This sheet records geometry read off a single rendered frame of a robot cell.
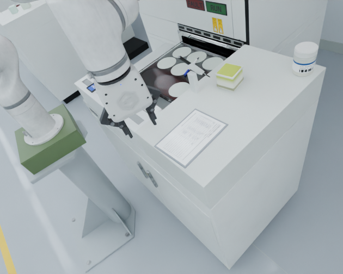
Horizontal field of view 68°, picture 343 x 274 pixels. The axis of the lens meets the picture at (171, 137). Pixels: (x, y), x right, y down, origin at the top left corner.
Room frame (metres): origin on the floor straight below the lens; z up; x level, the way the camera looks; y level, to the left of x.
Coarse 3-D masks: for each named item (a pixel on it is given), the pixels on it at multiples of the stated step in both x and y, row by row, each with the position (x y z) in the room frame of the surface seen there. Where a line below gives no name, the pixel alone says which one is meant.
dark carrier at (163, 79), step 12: (192, 48) 1.18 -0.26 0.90; (180, 60) 1.12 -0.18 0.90; (204, 60) 1.04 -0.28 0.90; (144, 72) 1.14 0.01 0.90; (156, 72) 1.10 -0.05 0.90; (168, 72) 1.06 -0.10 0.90; (204, 72) 0.95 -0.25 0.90; (156, 84) 1.00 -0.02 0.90; (168, 84) 0.97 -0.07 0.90; (168, 96) 0.88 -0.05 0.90
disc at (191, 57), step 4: (196, 52) 1.14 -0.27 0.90; (200, 52) 1.12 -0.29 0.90; (204, 52) 1.11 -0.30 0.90; (188, 56) 1.13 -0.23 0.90; (192, 56) 1.12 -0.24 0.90; (196, 56) 1.10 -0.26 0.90; (200, 56) 1.09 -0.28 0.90; (204, 56) 1.08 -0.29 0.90; (188, 60) 1.09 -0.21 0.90; (192, 60) 1.08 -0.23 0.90; (200, 60) 1.05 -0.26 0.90
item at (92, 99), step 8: (80, 80) 1.18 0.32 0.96; (88, 80) 1.16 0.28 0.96; (80, 88) 1.11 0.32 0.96; (88, 96) 1.04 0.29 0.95; (96, 96) 0.99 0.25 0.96; (88, 104) 1.16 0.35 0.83; (96, 104) 0.98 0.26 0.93; (144, 112) 0.77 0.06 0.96; (128, 120) 0.76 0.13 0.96; (136, 120) 0.75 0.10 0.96; (144, 120) 0.73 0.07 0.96; (128, 128) 0.72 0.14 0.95; (136, 128) 0.70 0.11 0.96; (128, 136) 0.78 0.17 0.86; (136, 136) 0.69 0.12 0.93; (136, 144) 0.74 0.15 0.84; (144, 152) 0.69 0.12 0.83
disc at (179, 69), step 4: (180, 64) 1.09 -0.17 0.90; (184, 64) 1.07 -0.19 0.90; (172, 68) 1.08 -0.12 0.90; (176, 68) 1.06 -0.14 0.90; (180, 68) 1.05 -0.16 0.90; (184, 68) 1.04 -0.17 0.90; (172, 72) 1.05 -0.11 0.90; (176, 72) 1.03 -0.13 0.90; (180, 72) 1.02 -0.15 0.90; (184, 72) 1.01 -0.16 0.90
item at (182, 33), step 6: (180, 30) 1.33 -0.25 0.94; (180, 36) 1.33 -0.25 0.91; (186, 36) 1.29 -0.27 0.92; (192, 36) 1.24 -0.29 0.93; (198, 36) 1.20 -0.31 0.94; (204, 36) 1.18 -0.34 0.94; (186, 42) 1.31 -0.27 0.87; (210, 42) 1.13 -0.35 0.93; (216, 42) 1.09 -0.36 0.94; (222, 42) 1.07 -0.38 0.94; (204, 48) 1.19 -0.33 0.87; (228, 48) 1.03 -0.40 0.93; (234, 48) 0.99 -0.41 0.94; (222, 54) 1.08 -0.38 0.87
